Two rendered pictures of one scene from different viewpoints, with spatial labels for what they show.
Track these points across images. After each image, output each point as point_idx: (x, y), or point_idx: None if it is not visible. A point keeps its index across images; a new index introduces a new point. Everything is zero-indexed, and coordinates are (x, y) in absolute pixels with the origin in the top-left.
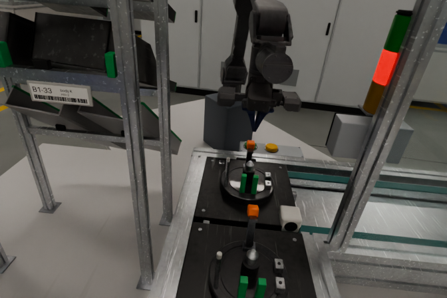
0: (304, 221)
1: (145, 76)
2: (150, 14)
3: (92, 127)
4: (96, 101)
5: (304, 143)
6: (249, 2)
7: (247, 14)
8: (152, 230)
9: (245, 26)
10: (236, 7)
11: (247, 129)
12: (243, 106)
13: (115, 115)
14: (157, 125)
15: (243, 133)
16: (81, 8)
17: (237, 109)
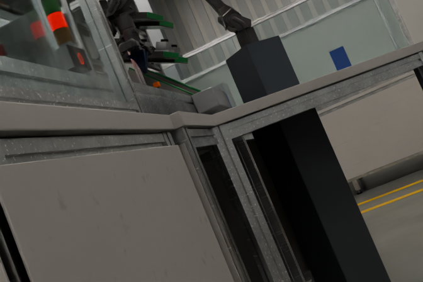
0: None
1: (125, 54)
2: (141, 19)
3: None
4: (152, 72)
5: (289, 87)
6: None
7: None
8: None
9: None
10: None
11: (254, 79)
12: None
13: (169, 80)
14: (148, 80)
15: (252, 84)
16: (153, 26)
17: (233, 58)
